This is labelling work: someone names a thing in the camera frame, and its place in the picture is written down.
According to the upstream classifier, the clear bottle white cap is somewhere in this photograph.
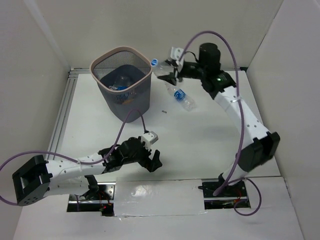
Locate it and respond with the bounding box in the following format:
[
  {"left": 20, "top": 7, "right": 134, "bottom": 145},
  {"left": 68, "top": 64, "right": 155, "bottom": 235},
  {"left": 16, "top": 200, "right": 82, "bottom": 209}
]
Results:
[{"left": 150, "top": 58, "right": 175, "bottom": 77}]

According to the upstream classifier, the green label water bottle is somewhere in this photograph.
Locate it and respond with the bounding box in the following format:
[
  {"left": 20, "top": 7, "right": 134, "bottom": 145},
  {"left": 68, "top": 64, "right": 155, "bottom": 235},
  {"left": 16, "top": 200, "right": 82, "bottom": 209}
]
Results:
[{"left": 113, "top": 75, "right": 133, "bottom": 87}]

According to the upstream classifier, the blue label bottle blue cap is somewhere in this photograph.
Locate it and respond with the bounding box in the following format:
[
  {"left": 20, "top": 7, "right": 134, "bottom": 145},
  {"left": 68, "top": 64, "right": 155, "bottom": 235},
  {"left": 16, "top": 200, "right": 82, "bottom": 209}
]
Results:
[{"left": 108, "top": 85, "right": 128, "bottom": 91}]

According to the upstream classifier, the small orange juice bottle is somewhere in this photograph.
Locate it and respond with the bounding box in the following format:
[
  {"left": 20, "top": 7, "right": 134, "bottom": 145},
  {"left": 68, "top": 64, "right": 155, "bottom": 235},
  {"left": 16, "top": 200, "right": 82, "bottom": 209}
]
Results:
[{"left": 121, "top": 98, "right": 135, "bottom": 105}]

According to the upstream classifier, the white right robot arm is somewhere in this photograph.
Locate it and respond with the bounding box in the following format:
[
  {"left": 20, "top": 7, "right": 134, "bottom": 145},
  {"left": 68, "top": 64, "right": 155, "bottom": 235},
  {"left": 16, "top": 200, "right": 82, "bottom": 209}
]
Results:
[{"left": 151, "top": 43, "right": 280, "bottom": 196}]

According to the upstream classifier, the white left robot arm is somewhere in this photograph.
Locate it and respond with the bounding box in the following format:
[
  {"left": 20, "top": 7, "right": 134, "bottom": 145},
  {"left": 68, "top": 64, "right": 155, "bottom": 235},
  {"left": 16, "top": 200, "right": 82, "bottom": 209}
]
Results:
[{"left": 12, "top": 136, "right": 163, "bottom": 207}]

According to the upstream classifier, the grey mesh waste bin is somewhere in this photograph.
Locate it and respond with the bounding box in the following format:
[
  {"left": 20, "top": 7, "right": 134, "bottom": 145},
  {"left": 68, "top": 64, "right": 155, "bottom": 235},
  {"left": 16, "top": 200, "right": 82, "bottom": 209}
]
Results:
[{"left": 89, "top": 46, "right": 152, "bottom": 121}]

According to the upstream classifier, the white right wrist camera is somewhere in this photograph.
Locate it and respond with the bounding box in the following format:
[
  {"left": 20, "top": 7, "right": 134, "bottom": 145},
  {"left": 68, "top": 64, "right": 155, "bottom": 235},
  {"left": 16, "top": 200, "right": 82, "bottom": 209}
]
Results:
[{"left": 169, "top": 46, "right": 184, "bottom": 66}]

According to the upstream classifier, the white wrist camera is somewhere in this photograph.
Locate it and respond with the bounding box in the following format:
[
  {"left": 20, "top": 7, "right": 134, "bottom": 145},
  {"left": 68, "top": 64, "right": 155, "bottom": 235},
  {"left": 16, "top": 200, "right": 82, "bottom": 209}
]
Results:
[
  {"left": 169, "top": 46, "right": 184, "bottom": 66},
  {"left": 141, "top": 131, "right": 159, "bottom": 145}
]

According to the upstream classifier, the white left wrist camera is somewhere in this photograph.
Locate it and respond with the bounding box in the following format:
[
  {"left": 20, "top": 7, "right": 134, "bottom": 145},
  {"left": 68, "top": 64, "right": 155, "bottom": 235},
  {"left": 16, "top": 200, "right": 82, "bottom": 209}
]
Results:
[{"left": 141, "top": 131, "right": 159, "bottom": 145}]

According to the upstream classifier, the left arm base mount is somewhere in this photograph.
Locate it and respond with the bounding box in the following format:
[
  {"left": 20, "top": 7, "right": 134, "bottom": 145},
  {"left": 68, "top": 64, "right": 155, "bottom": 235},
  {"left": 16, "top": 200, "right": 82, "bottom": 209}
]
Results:
[{"left": 66, "top": 182, "right": 116, "bottom": 217}]

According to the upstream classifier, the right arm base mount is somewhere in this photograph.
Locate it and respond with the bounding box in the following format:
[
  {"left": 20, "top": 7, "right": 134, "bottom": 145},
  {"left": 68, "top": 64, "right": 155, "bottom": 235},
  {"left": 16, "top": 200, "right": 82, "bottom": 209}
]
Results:
[{"left": 198, "top": 179, "right": 251, "bottom": 210}]

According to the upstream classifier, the aluminium frame rail left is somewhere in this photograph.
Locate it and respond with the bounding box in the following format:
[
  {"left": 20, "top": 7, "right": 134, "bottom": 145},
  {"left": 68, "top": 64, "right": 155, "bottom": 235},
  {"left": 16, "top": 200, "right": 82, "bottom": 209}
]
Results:
[{"left": 47, "top": 70, "right": 79, "bottom": 153}]

